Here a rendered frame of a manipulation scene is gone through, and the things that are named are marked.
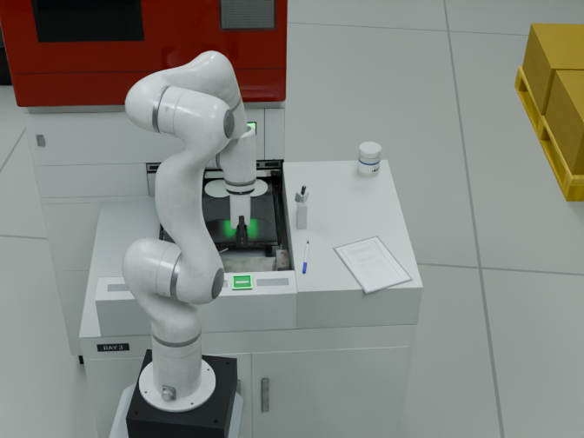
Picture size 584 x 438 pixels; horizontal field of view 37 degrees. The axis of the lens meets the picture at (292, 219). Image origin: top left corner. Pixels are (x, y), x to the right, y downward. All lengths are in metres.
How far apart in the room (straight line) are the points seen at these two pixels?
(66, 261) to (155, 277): 1.25
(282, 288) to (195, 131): 0.79
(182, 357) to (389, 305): 0.67
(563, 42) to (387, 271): 2.86
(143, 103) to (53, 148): 1.14
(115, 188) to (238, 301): 0.74
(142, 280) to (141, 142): 0.95
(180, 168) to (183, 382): 0.60
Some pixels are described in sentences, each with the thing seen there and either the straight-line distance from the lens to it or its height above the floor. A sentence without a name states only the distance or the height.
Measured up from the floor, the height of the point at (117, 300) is 0.96.
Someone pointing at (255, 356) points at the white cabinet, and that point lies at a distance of 2.56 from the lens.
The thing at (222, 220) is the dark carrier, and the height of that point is 0.90.
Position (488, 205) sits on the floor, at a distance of 4.41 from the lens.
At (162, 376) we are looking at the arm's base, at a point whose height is 1.00.
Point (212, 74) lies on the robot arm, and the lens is 1.84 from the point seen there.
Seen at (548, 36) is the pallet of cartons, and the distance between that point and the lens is 5.13.
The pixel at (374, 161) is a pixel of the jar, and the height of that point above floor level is 1.03.
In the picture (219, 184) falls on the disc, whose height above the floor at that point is 0.90.
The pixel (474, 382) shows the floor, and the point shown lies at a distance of 3.53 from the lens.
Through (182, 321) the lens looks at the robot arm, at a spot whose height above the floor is 1.17.
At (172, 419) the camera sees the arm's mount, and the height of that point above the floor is 0.92.
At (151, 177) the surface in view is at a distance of 2.90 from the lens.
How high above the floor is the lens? 2.60
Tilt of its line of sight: 38 degrees down
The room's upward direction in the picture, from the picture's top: 1 degrees clockwise
